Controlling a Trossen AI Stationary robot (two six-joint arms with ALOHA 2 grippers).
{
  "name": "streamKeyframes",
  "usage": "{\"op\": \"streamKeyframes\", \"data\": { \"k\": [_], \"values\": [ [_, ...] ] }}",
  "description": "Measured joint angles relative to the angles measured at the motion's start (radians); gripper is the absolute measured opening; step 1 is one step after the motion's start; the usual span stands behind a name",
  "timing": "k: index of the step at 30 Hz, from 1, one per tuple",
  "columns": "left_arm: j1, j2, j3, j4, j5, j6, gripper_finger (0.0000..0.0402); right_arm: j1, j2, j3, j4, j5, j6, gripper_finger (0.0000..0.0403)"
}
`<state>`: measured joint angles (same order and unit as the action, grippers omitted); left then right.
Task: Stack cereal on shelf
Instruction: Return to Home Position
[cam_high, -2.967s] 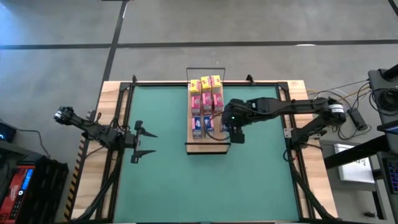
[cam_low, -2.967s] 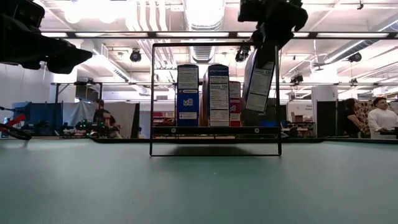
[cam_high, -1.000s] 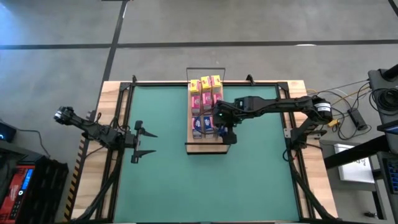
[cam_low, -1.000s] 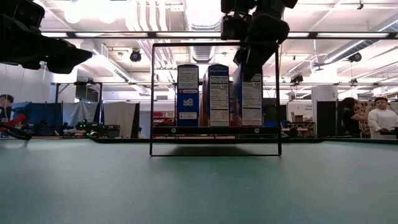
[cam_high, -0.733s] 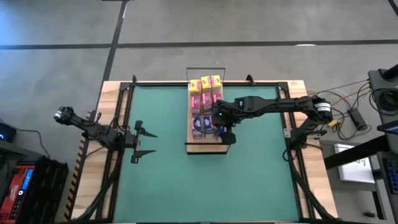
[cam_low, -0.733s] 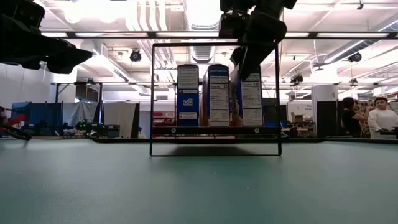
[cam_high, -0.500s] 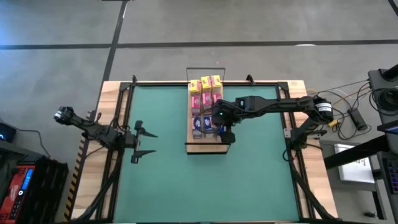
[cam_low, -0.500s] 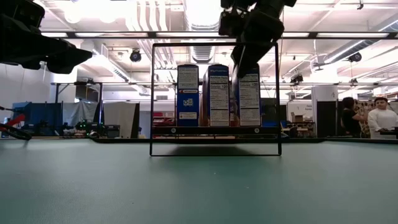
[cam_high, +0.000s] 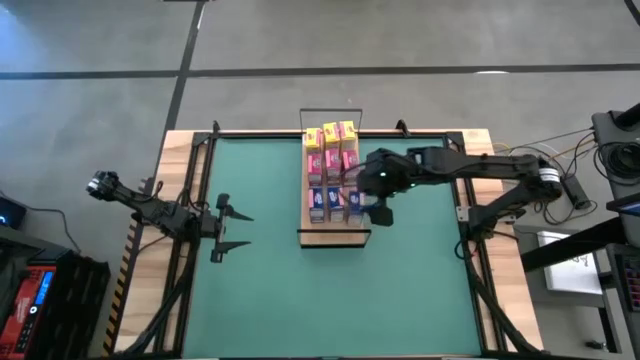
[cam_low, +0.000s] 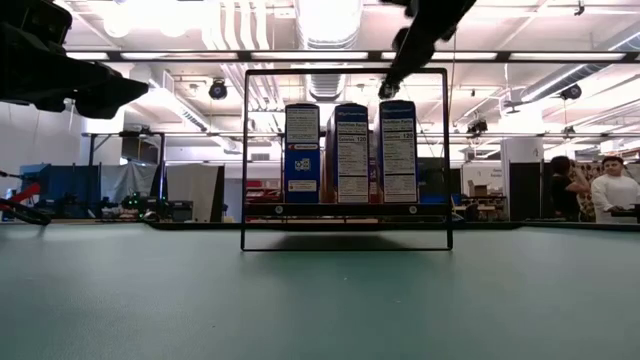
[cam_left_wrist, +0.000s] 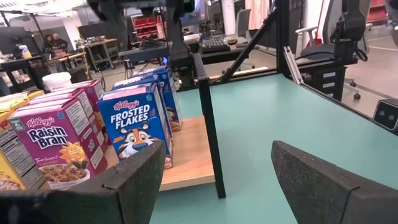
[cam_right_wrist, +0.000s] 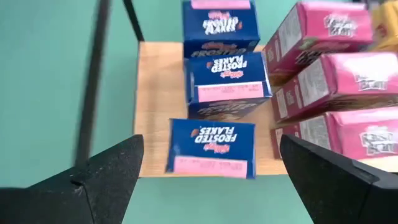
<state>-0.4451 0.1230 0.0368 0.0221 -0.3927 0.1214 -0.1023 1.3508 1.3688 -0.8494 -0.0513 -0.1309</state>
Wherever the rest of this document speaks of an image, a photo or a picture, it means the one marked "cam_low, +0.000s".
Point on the gray tarp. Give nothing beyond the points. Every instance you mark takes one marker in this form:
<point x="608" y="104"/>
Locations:
<point x="127" y="180"/>

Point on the black ceiling camera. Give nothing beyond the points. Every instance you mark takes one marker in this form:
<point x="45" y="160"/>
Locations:
<point x="570" y="92"/>
<point x="389" y="91"/>
<point x="477" y="126"/>
<point x="218" y="90"/>

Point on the wooden shelf black metal frame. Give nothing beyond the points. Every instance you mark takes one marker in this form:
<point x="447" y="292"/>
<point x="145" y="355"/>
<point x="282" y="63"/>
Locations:
<point x="350" y="209"/>

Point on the blue curtain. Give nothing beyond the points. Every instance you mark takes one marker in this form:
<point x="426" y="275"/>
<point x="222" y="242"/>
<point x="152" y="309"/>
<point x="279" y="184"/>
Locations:
<point x="70" y="182"/>

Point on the cardboard box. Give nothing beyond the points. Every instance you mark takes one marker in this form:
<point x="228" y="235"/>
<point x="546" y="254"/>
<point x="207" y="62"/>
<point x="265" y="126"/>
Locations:
<point x="480" y="190"/>

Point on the red storage rack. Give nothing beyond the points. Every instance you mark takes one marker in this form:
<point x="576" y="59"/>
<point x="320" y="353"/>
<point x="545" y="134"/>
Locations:
<point x="262" y="185"/>

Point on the overhead rig light bar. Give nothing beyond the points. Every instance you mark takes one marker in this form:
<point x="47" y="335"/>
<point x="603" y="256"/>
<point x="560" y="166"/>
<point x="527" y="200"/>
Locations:
<point x="245" y="55"/>

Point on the white panel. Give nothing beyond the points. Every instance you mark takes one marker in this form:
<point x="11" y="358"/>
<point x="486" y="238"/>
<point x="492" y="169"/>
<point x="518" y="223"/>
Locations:
<point x="192" y="190"/>

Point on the blue Frosted Flakes cereal box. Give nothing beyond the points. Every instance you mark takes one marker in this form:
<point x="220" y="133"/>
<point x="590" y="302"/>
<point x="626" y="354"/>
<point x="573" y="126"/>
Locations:
<point x="398" y="160"/>
<point x="352" y="165"/>
<point x="302" y="165"/>

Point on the silver ceiling air duct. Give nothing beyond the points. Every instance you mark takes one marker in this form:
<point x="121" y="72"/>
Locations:
<point x="327" y="20"/>

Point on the person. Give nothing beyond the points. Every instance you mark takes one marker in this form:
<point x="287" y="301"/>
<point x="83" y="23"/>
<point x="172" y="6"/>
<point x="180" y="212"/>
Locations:
<point x="565" y="195"/>
<point x="615" y="195"/>

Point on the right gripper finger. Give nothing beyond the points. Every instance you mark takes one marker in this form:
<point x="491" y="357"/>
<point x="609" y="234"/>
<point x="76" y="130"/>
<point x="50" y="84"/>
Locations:
<point x="412" y="55"/>

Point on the white column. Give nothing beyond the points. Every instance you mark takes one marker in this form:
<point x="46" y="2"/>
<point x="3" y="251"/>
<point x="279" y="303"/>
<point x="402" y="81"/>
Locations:
<point x="522" y="150"/>

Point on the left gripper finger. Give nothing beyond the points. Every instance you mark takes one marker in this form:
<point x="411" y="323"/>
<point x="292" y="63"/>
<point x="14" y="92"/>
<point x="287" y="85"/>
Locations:
<point x="100" y="110"/>
<point x="105" y="85"/>

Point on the black metal stand frame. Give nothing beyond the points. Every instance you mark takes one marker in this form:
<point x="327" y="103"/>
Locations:
<point x="125" y="134"/>

